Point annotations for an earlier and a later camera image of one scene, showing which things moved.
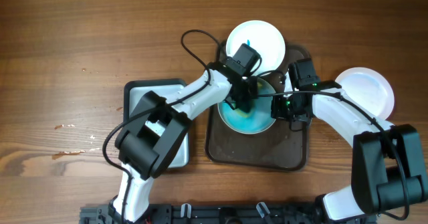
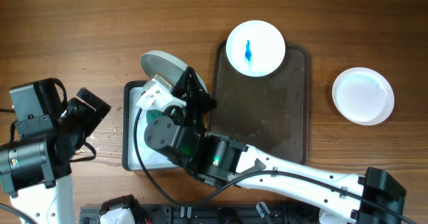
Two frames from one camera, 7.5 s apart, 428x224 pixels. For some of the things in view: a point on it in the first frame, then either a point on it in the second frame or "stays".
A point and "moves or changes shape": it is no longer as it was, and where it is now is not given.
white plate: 257,121 → 166,67
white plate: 265,40 stays
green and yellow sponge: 243,113 moves or changes shape
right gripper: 277,112 → 194,95
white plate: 370,88 stays
